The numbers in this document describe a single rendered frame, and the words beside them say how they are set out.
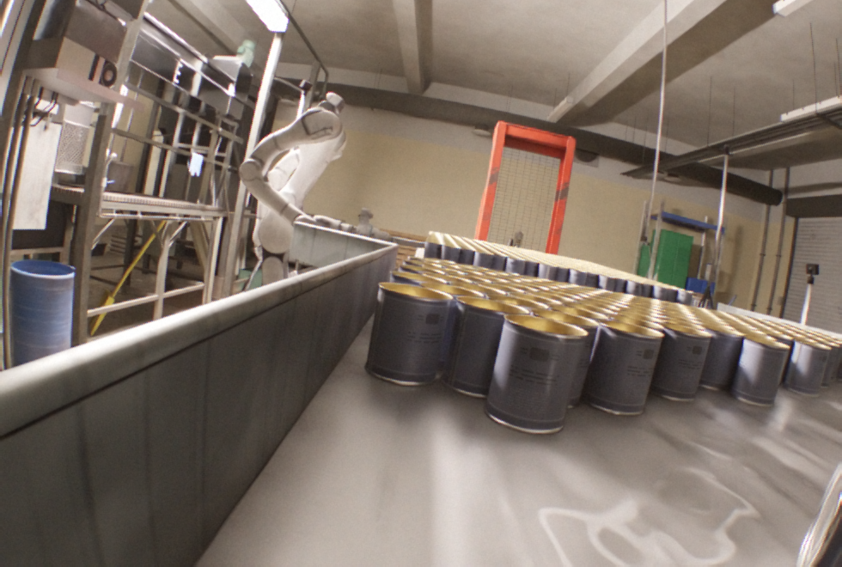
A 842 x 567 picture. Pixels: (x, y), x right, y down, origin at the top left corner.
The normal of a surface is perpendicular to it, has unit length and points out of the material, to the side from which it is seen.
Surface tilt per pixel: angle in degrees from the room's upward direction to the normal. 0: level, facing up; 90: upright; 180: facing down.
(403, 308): 90
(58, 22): 90
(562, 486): 0
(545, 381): 90
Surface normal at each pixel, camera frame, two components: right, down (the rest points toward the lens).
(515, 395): -0.55, -0.07
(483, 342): -0.26, 0.00
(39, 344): 0.68, 0.21
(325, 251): -0.71, -0.11
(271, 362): 0.98, 0.18
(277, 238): 0.10, 0.06
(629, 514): 0.18, -0.98
